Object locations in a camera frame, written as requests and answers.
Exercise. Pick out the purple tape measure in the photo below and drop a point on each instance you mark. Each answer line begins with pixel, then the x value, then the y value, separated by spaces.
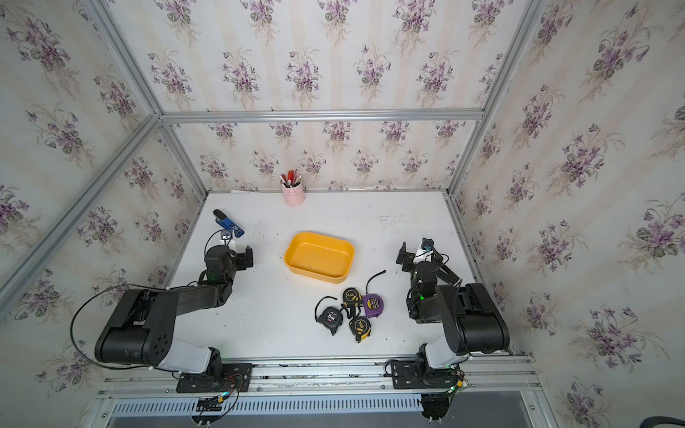
pixel 373 304

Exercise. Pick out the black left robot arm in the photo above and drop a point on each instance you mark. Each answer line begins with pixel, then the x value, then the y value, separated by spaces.
pixel 141 329

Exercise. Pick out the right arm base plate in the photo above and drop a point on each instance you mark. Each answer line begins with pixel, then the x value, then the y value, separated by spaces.
pixel 415 375

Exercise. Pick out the red pens in cup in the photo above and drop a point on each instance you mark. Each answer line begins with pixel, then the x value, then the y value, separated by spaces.
pixel 291 179

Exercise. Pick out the pink pen holder cup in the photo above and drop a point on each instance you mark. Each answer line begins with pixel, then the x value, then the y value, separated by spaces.
pixel 293 195

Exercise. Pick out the aluminium mounting rail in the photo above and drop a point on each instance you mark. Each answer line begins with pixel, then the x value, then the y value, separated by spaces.
pixel 334 386

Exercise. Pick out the blue black stapler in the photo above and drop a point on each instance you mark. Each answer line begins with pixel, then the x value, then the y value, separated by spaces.
pixel 227 224

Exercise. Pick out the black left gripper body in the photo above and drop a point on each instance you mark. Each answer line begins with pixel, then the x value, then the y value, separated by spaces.
pixel 241 264

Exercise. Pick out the yellow storage tray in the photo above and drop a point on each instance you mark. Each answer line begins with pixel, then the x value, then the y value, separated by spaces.
pixel 320 257

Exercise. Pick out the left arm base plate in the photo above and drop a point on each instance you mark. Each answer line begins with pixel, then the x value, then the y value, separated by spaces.
pixel 232 377

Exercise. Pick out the small circuit board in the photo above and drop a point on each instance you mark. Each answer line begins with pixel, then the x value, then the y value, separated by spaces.
pixel 209 405

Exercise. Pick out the black grey tape measure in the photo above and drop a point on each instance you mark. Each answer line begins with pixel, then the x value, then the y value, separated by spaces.
pixel 331 317

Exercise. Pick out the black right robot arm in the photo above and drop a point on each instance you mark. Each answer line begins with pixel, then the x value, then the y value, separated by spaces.
pixel 469 317

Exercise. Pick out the black yellow tape measure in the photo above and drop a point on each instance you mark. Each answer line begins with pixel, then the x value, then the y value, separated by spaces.
pixel 352 299
pixel 360 328

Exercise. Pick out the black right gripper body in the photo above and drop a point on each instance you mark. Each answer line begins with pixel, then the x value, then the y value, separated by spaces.
pixel 408 260

